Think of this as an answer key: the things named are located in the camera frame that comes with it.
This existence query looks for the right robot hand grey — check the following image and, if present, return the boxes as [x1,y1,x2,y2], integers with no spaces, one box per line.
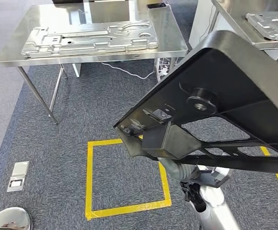
[158,157,224,189]

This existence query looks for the black plastic panel part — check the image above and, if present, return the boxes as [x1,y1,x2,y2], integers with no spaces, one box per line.
[113,30,278,176]

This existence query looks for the steel workbench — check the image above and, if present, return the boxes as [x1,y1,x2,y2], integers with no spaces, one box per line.
[211,0,278,61]
[0,0,189,126]

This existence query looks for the stamped metal sheet part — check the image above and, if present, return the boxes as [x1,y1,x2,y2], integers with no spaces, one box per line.
[245,11,278,41]
[20,21,159,59]

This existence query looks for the white power strip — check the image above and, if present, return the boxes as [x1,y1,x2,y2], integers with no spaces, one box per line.
[156,58,177,78]

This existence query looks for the white panel leg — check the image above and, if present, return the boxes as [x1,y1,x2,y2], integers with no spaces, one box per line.
[72,63,82,78]

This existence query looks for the floor outlet cover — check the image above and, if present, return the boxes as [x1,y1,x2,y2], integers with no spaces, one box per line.
[11,161,30,178]

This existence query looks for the open floor outlet box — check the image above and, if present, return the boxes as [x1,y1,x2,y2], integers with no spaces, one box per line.
[6,175,25,193]

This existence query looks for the black wrist cables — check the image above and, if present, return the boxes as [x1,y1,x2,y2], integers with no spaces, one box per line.
[179,181,207,213]

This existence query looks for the white power cable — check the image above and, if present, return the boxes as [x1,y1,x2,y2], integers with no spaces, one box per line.
[101,62,156,81]

